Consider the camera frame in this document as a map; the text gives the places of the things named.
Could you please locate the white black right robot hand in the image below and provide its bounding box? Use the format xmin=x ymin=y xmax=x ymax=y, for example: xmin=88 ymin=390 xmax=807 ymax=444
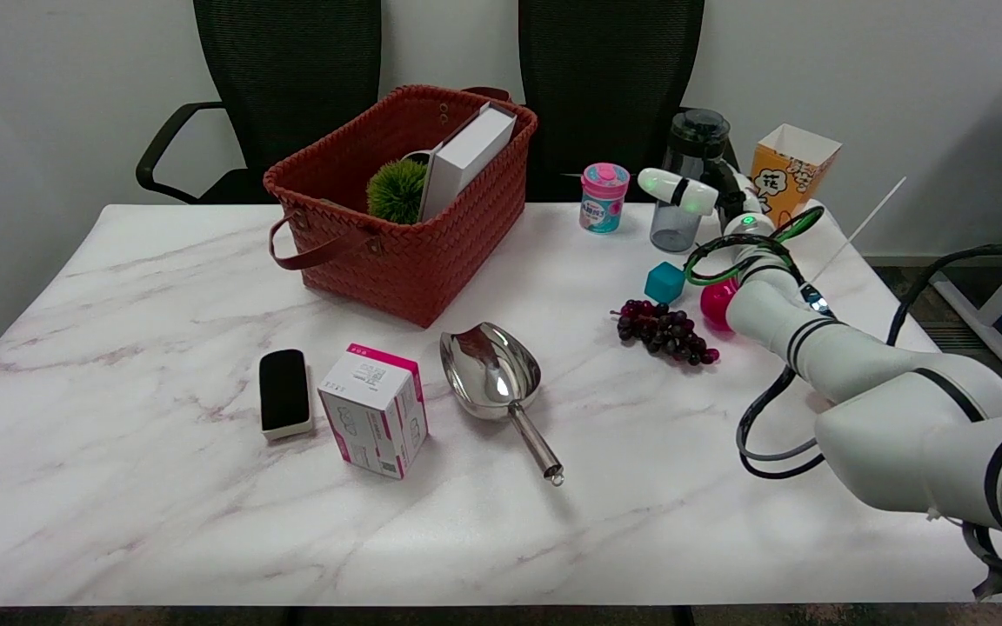
xmin=638 ymin=161 xmax=763 ymax=236

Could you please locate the black water bottle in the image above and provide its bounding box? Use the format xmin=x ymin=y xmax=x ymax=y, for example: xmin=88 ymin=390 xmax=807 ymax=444
xmin=650 ymin=109 xmax=732 ymax=253

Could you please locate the pink lidded small jar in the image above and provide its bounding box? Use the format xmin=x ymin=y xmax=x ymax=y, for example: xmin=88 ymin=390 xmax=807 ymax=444
xmin=578 ymin=163 xmax=631 ymax=234

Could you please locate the teal cube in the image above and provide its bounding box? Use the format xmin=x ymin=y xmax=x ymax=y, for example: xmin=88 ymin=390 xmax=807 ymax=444
xmin=645 ymin=261 xmax=686 ymax=305

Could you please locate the orange paper popcorn box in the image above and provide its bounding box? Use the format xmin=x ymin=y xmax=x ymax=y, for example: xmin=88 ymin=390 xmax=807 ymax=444
xmin=749 ymin=123 xmax=843 ymax=229

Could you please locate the magenta round toy fruit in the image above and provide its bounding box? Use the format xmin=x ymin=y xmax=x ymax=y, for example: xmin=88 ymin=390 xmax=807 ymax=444
xmin=699 ymin=278 xmax=738 ymax=332

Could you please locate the black office chair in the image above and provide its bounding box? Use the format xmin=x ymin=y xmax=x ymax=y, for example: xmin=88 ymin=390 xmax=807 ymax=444
xmin=136 ymin=0 xmax=383 ymax=205
xmin=518 ymin=0 xmax=743 ymax=203

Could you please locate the purple toy grape bunch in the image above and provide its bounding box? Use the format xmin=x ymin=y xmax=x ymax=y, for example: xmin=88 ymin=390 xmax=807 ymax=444
xmin=611 ymin=299 xmax=720 ymax=367

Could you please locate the white zip tie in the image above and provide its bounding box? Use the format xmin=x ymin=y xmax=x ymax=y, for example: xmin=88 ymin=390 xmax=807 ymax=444
xmin=801 ymin=176 xmax=908 ymax=288

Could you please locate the white rectangular box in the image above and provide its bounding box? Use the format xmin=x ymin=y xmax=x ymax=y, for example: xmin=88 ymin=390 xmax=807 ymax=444
xmin=419 ymin=101 xmax=518 ymax=223

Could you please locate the silver metal scoop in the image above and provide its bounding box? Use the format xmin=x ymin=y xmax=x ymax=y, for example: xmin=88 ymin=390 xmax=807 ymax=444
xmin=439 ymin=322 xmax=565 ymax=487

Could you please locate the red woven basket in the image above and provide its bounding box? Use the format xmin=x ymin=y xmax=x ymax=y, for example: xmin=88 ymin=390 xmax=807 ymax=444
xmin=263 ymin=84 xmax=539 ymax=330

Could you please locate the green fuzzy ball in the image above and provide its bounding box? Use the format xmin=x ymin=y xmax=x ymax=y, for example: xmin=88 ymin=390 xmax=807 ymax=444
xmin=366 ymin=158 xmax=428 ymax=225

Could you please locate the white desk leg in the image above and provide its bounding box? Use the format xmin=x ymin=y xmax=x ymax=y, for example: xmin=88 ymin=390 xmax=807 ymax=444
xmin=925 ymin=222 xmax=1002 ymax=390

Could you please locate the pink white carton box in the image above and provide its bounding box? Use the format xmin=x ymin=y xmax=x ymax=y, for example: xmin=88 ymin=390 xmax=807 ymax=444
xmin=317 ymin=343 xmax=429 ymax=480

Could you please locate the black whiteboard eraser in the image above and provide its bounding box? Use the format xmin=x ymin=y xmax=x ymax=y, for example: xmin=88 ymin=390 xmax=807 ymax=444
xmin=258 ymin=349 xmax=315 ymax=440

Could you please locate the green black cable bundle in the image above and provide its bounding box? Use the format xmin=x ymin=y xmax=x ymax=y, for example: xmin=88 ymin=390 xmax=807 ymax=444
xmin=684 ymin=205 xmax=832 ymax=316

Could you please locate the long black cable loop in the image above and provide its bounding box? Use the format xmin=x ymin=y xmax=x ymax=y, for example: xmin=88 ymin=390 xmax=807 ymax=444
xmin=736 ymin=245 xmax=1002 ymax=605

